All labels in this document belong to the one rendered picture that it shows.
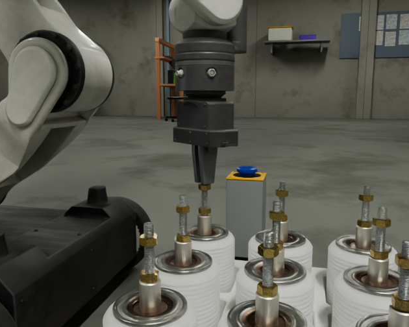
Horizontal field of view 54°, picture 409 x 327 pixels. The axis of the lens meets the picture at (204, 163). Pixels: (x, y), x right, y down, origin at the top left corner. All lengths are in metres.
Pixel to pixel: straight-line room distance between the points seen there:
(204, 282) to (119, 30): 10.44
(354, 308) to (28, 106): 0.58
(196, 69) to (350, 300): 0.35
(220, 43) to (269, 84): 9.19
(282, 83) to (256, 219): 9.02
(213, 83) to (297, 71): 9.19
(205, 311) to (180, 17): 0.41
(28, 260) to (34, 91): 0.28
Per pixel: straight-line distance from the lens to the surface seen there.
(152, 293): 0.42
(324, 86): 9.74
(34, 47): 0.75
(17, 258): 0.73
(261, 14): 9.96
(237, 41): 0.63
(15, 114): 0.77
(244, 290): 0.50
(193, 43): 0.58
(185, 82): 0.58
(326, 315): 0.59
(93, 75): 0.77
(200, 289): 0.51
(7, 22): 0.84
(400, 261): 0.39
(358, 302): 0.49
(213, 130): 0.56
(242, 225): 0.78
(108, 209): 0.98
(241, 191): 0.76
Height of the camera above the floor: 0.46
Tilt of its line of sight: 9 degrees down
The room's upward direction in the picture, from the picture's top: straight up
